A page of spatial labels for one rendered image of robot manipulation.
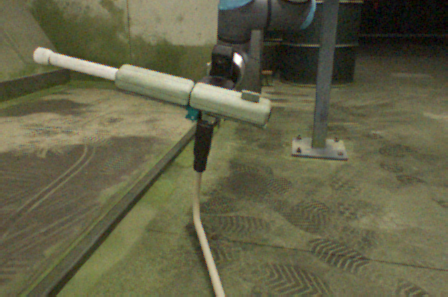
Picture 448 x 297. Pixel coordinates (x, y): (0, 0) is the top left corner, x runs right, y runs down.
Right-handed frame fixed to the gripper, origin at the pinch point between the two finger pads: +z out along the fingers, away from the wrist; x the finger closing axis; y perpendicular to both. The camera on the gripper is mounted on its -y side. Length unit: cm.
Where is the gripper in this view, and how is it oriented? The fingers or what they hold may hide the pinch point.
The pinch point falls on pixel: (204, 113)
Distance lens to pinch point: 70.6
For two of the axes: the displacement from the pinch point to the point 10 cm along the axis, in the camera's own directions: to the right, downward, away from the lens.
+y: -1.4, 7.8, 6.1
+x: -9.7, -2.4, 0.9
